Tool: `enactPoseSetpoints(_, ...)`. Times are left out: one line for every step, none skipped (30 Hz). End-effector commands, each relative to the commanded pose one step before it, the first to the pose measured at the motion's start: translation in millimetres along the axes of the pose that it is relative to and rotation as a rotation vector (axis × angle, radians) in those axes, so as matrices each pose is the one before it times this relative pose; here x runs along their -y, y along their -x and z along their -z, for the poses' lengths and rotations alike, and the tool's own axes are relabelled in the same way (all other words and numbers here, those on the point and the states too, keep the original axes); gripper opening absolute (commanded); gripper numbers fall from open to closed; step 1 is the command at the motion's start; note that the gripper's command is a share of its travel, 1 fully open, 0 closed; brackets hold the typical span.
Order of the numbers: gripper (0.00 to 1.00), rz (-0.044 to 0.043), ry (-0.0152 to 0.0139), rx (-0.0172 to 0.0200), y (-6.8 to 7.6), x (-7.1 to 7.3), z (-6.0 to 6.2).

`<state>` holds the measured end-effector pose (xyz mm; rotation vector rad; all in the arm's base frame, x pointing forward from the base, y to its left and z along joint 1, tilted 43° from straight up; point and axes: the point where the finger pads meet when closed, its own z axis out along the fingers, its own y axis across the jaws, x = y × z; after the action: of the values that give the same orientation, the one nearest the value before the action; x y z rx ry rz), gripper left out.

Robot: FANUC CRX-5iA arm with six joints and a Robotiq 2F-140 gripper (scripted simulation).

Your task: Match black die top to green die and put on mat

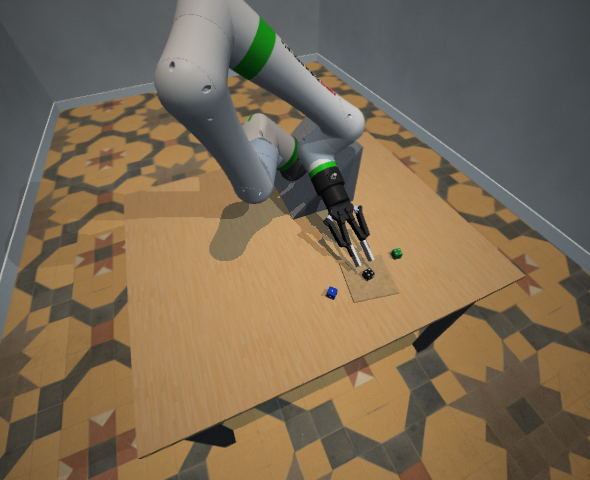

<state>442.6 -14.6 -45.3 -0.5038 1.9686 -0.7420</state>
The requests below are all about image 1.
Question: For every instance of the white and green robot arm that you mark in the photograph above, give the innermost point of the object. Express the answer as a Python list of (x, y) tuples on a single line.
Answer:
[(191, 83)]

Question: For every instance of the blue die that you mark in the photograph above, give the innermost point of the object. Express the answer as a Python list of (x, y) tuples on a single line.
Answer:
[(332, 292)]

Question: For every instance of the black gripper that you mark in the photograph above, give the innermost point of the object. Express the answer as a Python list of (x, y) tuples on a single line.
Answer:
[(341, 209)]

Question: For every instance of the black die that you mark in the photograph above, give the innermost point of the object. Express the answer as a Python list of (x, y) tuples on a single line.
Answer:
[(368, 274)]

